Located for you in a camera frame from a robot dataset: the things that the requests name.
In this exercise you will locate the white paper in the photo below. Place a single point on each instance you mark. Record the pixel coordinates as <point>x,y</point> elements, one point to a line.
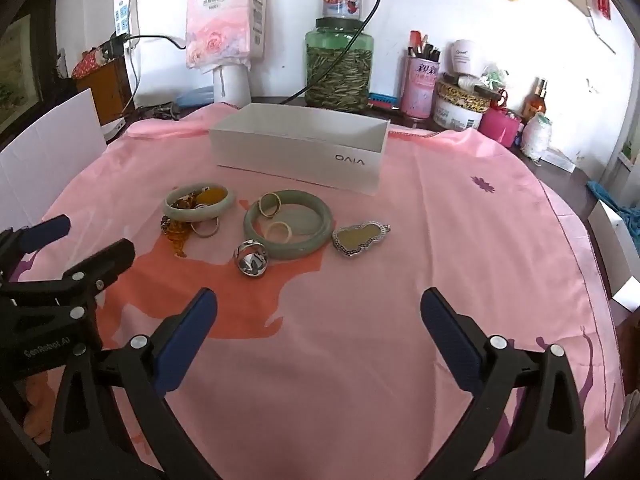
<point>560,159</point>

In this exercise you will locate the large green jade bangle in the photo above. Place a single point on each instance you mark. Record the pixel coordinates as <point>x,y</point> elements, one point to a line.
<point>296,246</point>

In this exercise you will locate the blue knitted cloth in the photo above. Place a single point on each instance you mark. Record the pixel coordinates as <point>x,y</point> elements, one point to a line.
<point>620,210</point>

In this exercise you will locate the pink tin pen holder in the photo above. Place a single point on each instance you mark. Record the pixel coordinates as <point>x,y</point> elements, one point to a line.
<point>420,90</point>

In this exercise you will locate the amber carved pendant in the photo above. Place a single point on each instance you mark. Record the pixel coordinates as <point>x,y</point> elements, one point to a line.
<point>177,236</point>

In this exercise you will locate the pink printed cloth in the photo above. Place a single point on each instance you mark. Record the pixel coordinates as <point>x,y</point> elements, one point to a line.
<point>400,270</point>

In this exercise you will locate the white mesh bag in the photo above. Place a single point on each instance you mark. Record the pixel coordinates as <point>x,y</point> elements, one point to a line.
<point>535,135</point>

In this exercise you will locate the wooden cabinet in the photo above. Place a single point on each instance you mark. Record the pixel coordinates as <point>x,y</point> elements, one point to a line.
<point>107,95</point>

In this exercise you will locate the blue face mask pack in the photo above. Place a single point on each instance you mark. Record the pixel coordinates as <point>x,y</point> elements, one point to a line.
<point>195,96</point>

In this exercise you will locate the yellow amber piece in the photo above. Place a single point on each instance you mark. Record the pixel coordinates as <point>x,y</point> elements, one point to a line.
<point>212,194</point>

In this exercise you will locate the white cream jar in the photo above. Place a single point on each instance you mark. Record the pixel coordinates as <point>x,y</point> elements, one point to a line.
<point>465,57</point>

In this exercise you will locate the white board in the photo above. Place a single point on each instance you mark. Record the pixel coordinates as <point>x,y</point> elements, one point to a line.
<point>50,160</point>

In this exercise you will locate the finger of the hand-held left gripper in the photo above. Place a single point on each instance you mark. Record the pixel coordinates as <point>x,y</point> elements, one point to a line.
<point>110,256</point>
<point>50,226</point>

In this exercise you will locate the green white plastic bag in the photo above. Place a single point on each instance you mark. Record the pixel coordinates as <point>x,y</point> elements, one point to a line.
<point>494,77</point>

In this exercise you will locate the white thread spool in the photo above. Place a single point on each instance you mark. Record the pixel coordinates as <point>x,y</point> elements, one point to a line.
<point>467,81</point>

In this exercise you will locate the white power strip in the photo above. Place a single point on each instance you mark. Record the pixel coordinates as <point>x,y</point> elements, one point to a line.
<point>122,12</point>

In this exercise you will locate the white cylinder cup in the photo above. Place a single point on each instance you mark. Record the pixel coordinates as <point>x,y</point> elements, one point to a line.
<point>232,87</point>

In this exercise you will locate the amber glass bottle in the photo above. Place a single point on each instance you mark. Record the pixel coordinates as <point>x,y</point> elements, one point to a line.
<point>535,102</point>

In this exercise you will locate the pink plastic container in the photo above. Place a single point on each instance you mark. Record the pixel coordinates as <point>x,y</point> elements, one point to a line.
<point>497,127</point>

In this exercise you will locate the bunch of dark pens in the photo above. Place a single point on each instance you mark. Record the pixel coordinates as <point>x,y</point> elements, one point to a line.
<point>430,51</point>

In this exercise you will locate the white plastic tub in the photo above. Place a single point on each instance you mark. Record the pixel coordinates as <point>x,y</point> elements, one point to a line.
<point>455,119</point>

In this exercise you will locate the pink floral tissue pack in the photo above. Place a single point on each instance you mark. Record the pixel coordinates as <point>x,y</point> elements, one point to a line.
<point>220,10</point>

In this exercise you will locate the white cardboard box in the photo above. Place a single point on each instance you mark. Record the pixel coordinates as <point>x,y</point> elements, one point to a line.
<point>300,160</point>

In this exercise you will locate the framed picture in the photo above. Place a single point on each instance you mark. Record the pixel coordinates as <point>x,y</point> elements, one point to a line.
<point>17,70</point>

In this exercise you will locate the small pale jade bangle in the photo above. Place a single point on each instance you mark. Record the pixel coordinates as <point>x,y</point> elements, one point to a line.
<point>200,214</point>

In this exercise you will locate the red floral cloth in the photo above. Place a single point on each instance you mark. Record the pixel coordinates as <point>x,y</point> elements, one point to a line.
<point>87,64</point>

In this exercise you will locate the red comb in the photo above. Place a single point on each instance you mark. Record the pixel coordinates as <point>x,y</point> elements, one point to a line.
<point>415,42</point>

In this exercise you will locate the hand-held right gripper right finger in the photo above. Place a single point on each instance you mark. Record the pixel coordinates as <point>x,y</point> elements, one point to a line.
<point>450,340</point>

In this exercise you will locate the white electronic device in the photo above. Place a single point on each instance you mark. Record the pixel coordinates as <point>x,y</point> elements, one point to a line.
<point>112,130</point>

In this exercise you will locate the gourd-shaped silver pendant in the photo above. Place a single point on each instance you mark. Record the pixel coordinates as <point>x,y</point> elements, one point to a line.
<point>357,239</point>

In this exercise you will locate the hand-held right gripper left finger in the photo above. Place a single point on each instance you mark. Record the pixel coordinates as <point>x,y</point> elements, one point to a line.
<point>185,340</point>

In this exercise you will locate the green glass jar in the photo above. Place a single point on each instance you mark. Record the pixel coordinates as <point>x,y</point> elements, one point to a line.
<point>337,75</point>

